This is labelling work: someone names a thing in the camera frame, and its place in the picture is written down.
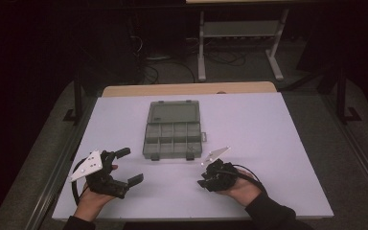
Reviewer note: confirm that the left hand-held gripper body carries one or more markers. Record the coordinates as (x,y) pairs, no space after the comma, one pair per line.
(107,187)

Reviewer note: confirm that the wooden table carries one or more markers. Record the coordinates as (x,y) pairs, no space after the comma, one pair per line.
(172,88)

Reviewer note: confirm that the aluminium rail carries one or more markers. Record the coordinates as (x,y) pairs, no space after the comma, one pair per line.
(361,159)
(57,179)

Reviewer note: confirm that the person's left hand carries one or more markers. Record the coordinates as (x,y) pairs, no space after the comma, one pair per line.
(91,206)

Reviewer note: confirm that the grey plastic compartment box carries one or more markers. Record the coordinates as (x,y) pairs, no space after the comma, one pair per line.
(172,134)

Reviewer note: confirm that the white board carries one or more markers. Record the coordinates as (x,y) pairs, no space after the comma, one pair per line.
(262,127)

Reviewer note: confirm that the white metal desk frame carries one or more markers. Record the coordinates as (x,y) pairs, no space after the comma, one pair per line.
(201,48)

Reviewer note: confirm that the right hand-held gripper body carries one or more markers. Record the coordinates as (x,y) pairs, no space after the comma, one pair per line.
(222,179)

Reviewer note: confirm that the person's right hand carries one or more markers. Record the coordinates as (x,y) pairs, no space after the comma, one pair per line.
(244,191)

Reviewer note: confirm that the black metal stand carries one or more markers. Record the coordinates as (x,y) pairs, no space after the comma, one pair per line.
(77,96)
(341,96)

